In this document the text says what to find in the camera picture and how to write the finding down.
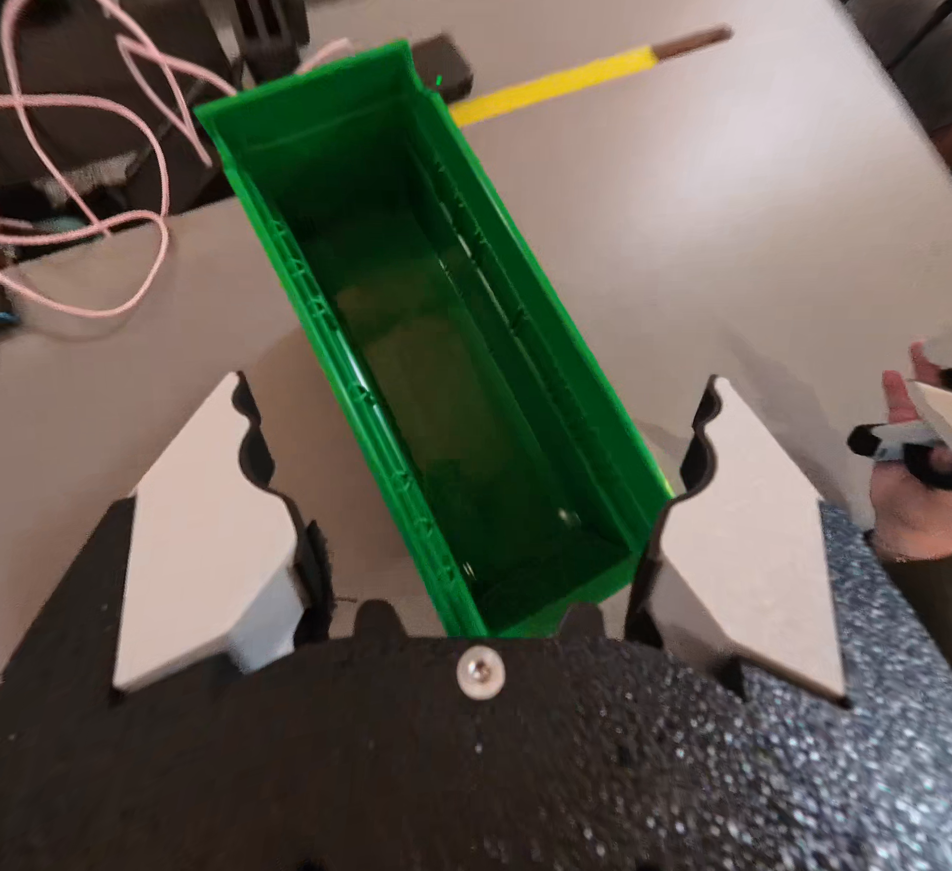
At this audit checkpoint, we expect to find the yellow tape strip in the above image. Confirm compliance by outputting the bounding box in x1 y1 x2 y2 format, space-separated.
446 45 659 128

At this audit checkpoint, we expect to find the pink cable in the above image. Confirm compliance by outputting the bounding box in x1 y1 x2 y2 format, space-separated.
0 0 354 317

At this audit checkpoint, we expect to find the green plastic bin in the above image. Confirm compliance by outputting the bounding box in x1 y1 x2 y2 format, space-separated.
192 40 674 640

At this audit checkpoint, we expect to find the person's right hand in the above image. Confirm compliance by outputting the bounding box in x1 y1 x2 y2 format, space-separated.
866 343 952 563

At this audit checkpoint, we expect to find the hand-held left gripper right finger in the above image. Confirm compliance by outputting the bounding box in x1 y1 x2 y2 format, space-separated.
623 374 850 707

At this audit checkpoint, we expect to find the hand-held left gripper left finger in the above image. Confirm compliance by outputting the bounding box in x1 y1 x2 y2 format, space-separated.
112 371 336 693

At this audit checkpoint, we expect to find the black charging hub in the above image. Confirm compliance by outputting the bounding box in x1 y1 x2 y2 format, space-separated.
411 36 475 100

